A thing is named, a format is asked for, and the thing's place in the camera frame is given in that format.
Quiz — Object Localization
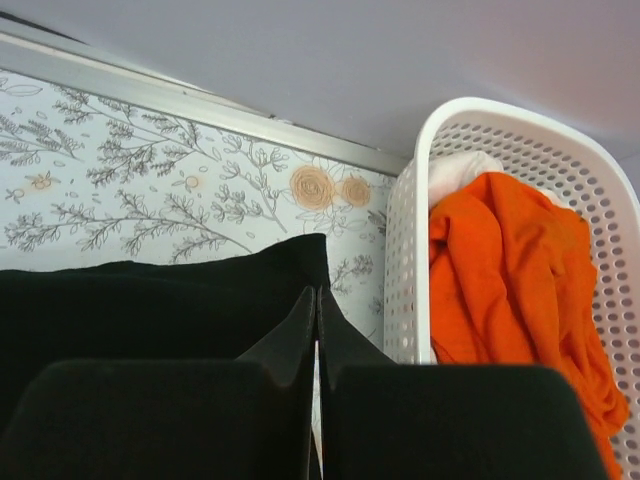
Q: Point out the floral patterned table mat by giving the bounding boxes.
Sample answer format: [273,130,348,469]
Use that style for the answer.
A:
[1,71,394,345]

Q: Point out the white cloth in basket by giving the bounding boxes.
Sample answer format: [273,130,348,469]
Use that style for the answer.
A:
[427,151,571,211]

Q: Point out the white perforated plastic basket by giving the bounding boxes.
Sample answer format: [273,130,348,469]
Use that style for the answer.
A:
[382,97,639,479]

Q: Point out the black t shirt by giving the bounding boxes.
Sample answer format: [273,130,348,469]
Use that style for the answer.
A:
[1,234,330,424]

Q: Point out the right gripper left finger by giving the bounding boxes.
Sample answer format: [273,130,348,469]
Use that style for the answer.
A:
[237,286,316,390]

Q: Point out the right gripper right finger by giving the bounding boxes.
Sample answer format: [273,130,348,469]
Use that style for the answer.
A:
[317,288,395,390]

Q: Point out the aluminium back rail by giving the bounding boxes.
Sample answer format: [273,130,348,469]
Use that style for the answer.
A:
[1,32,409,176]

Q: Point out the orange t shirt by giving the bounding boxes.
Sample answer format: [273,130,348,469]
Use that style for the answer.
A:
[429,174,629,479]

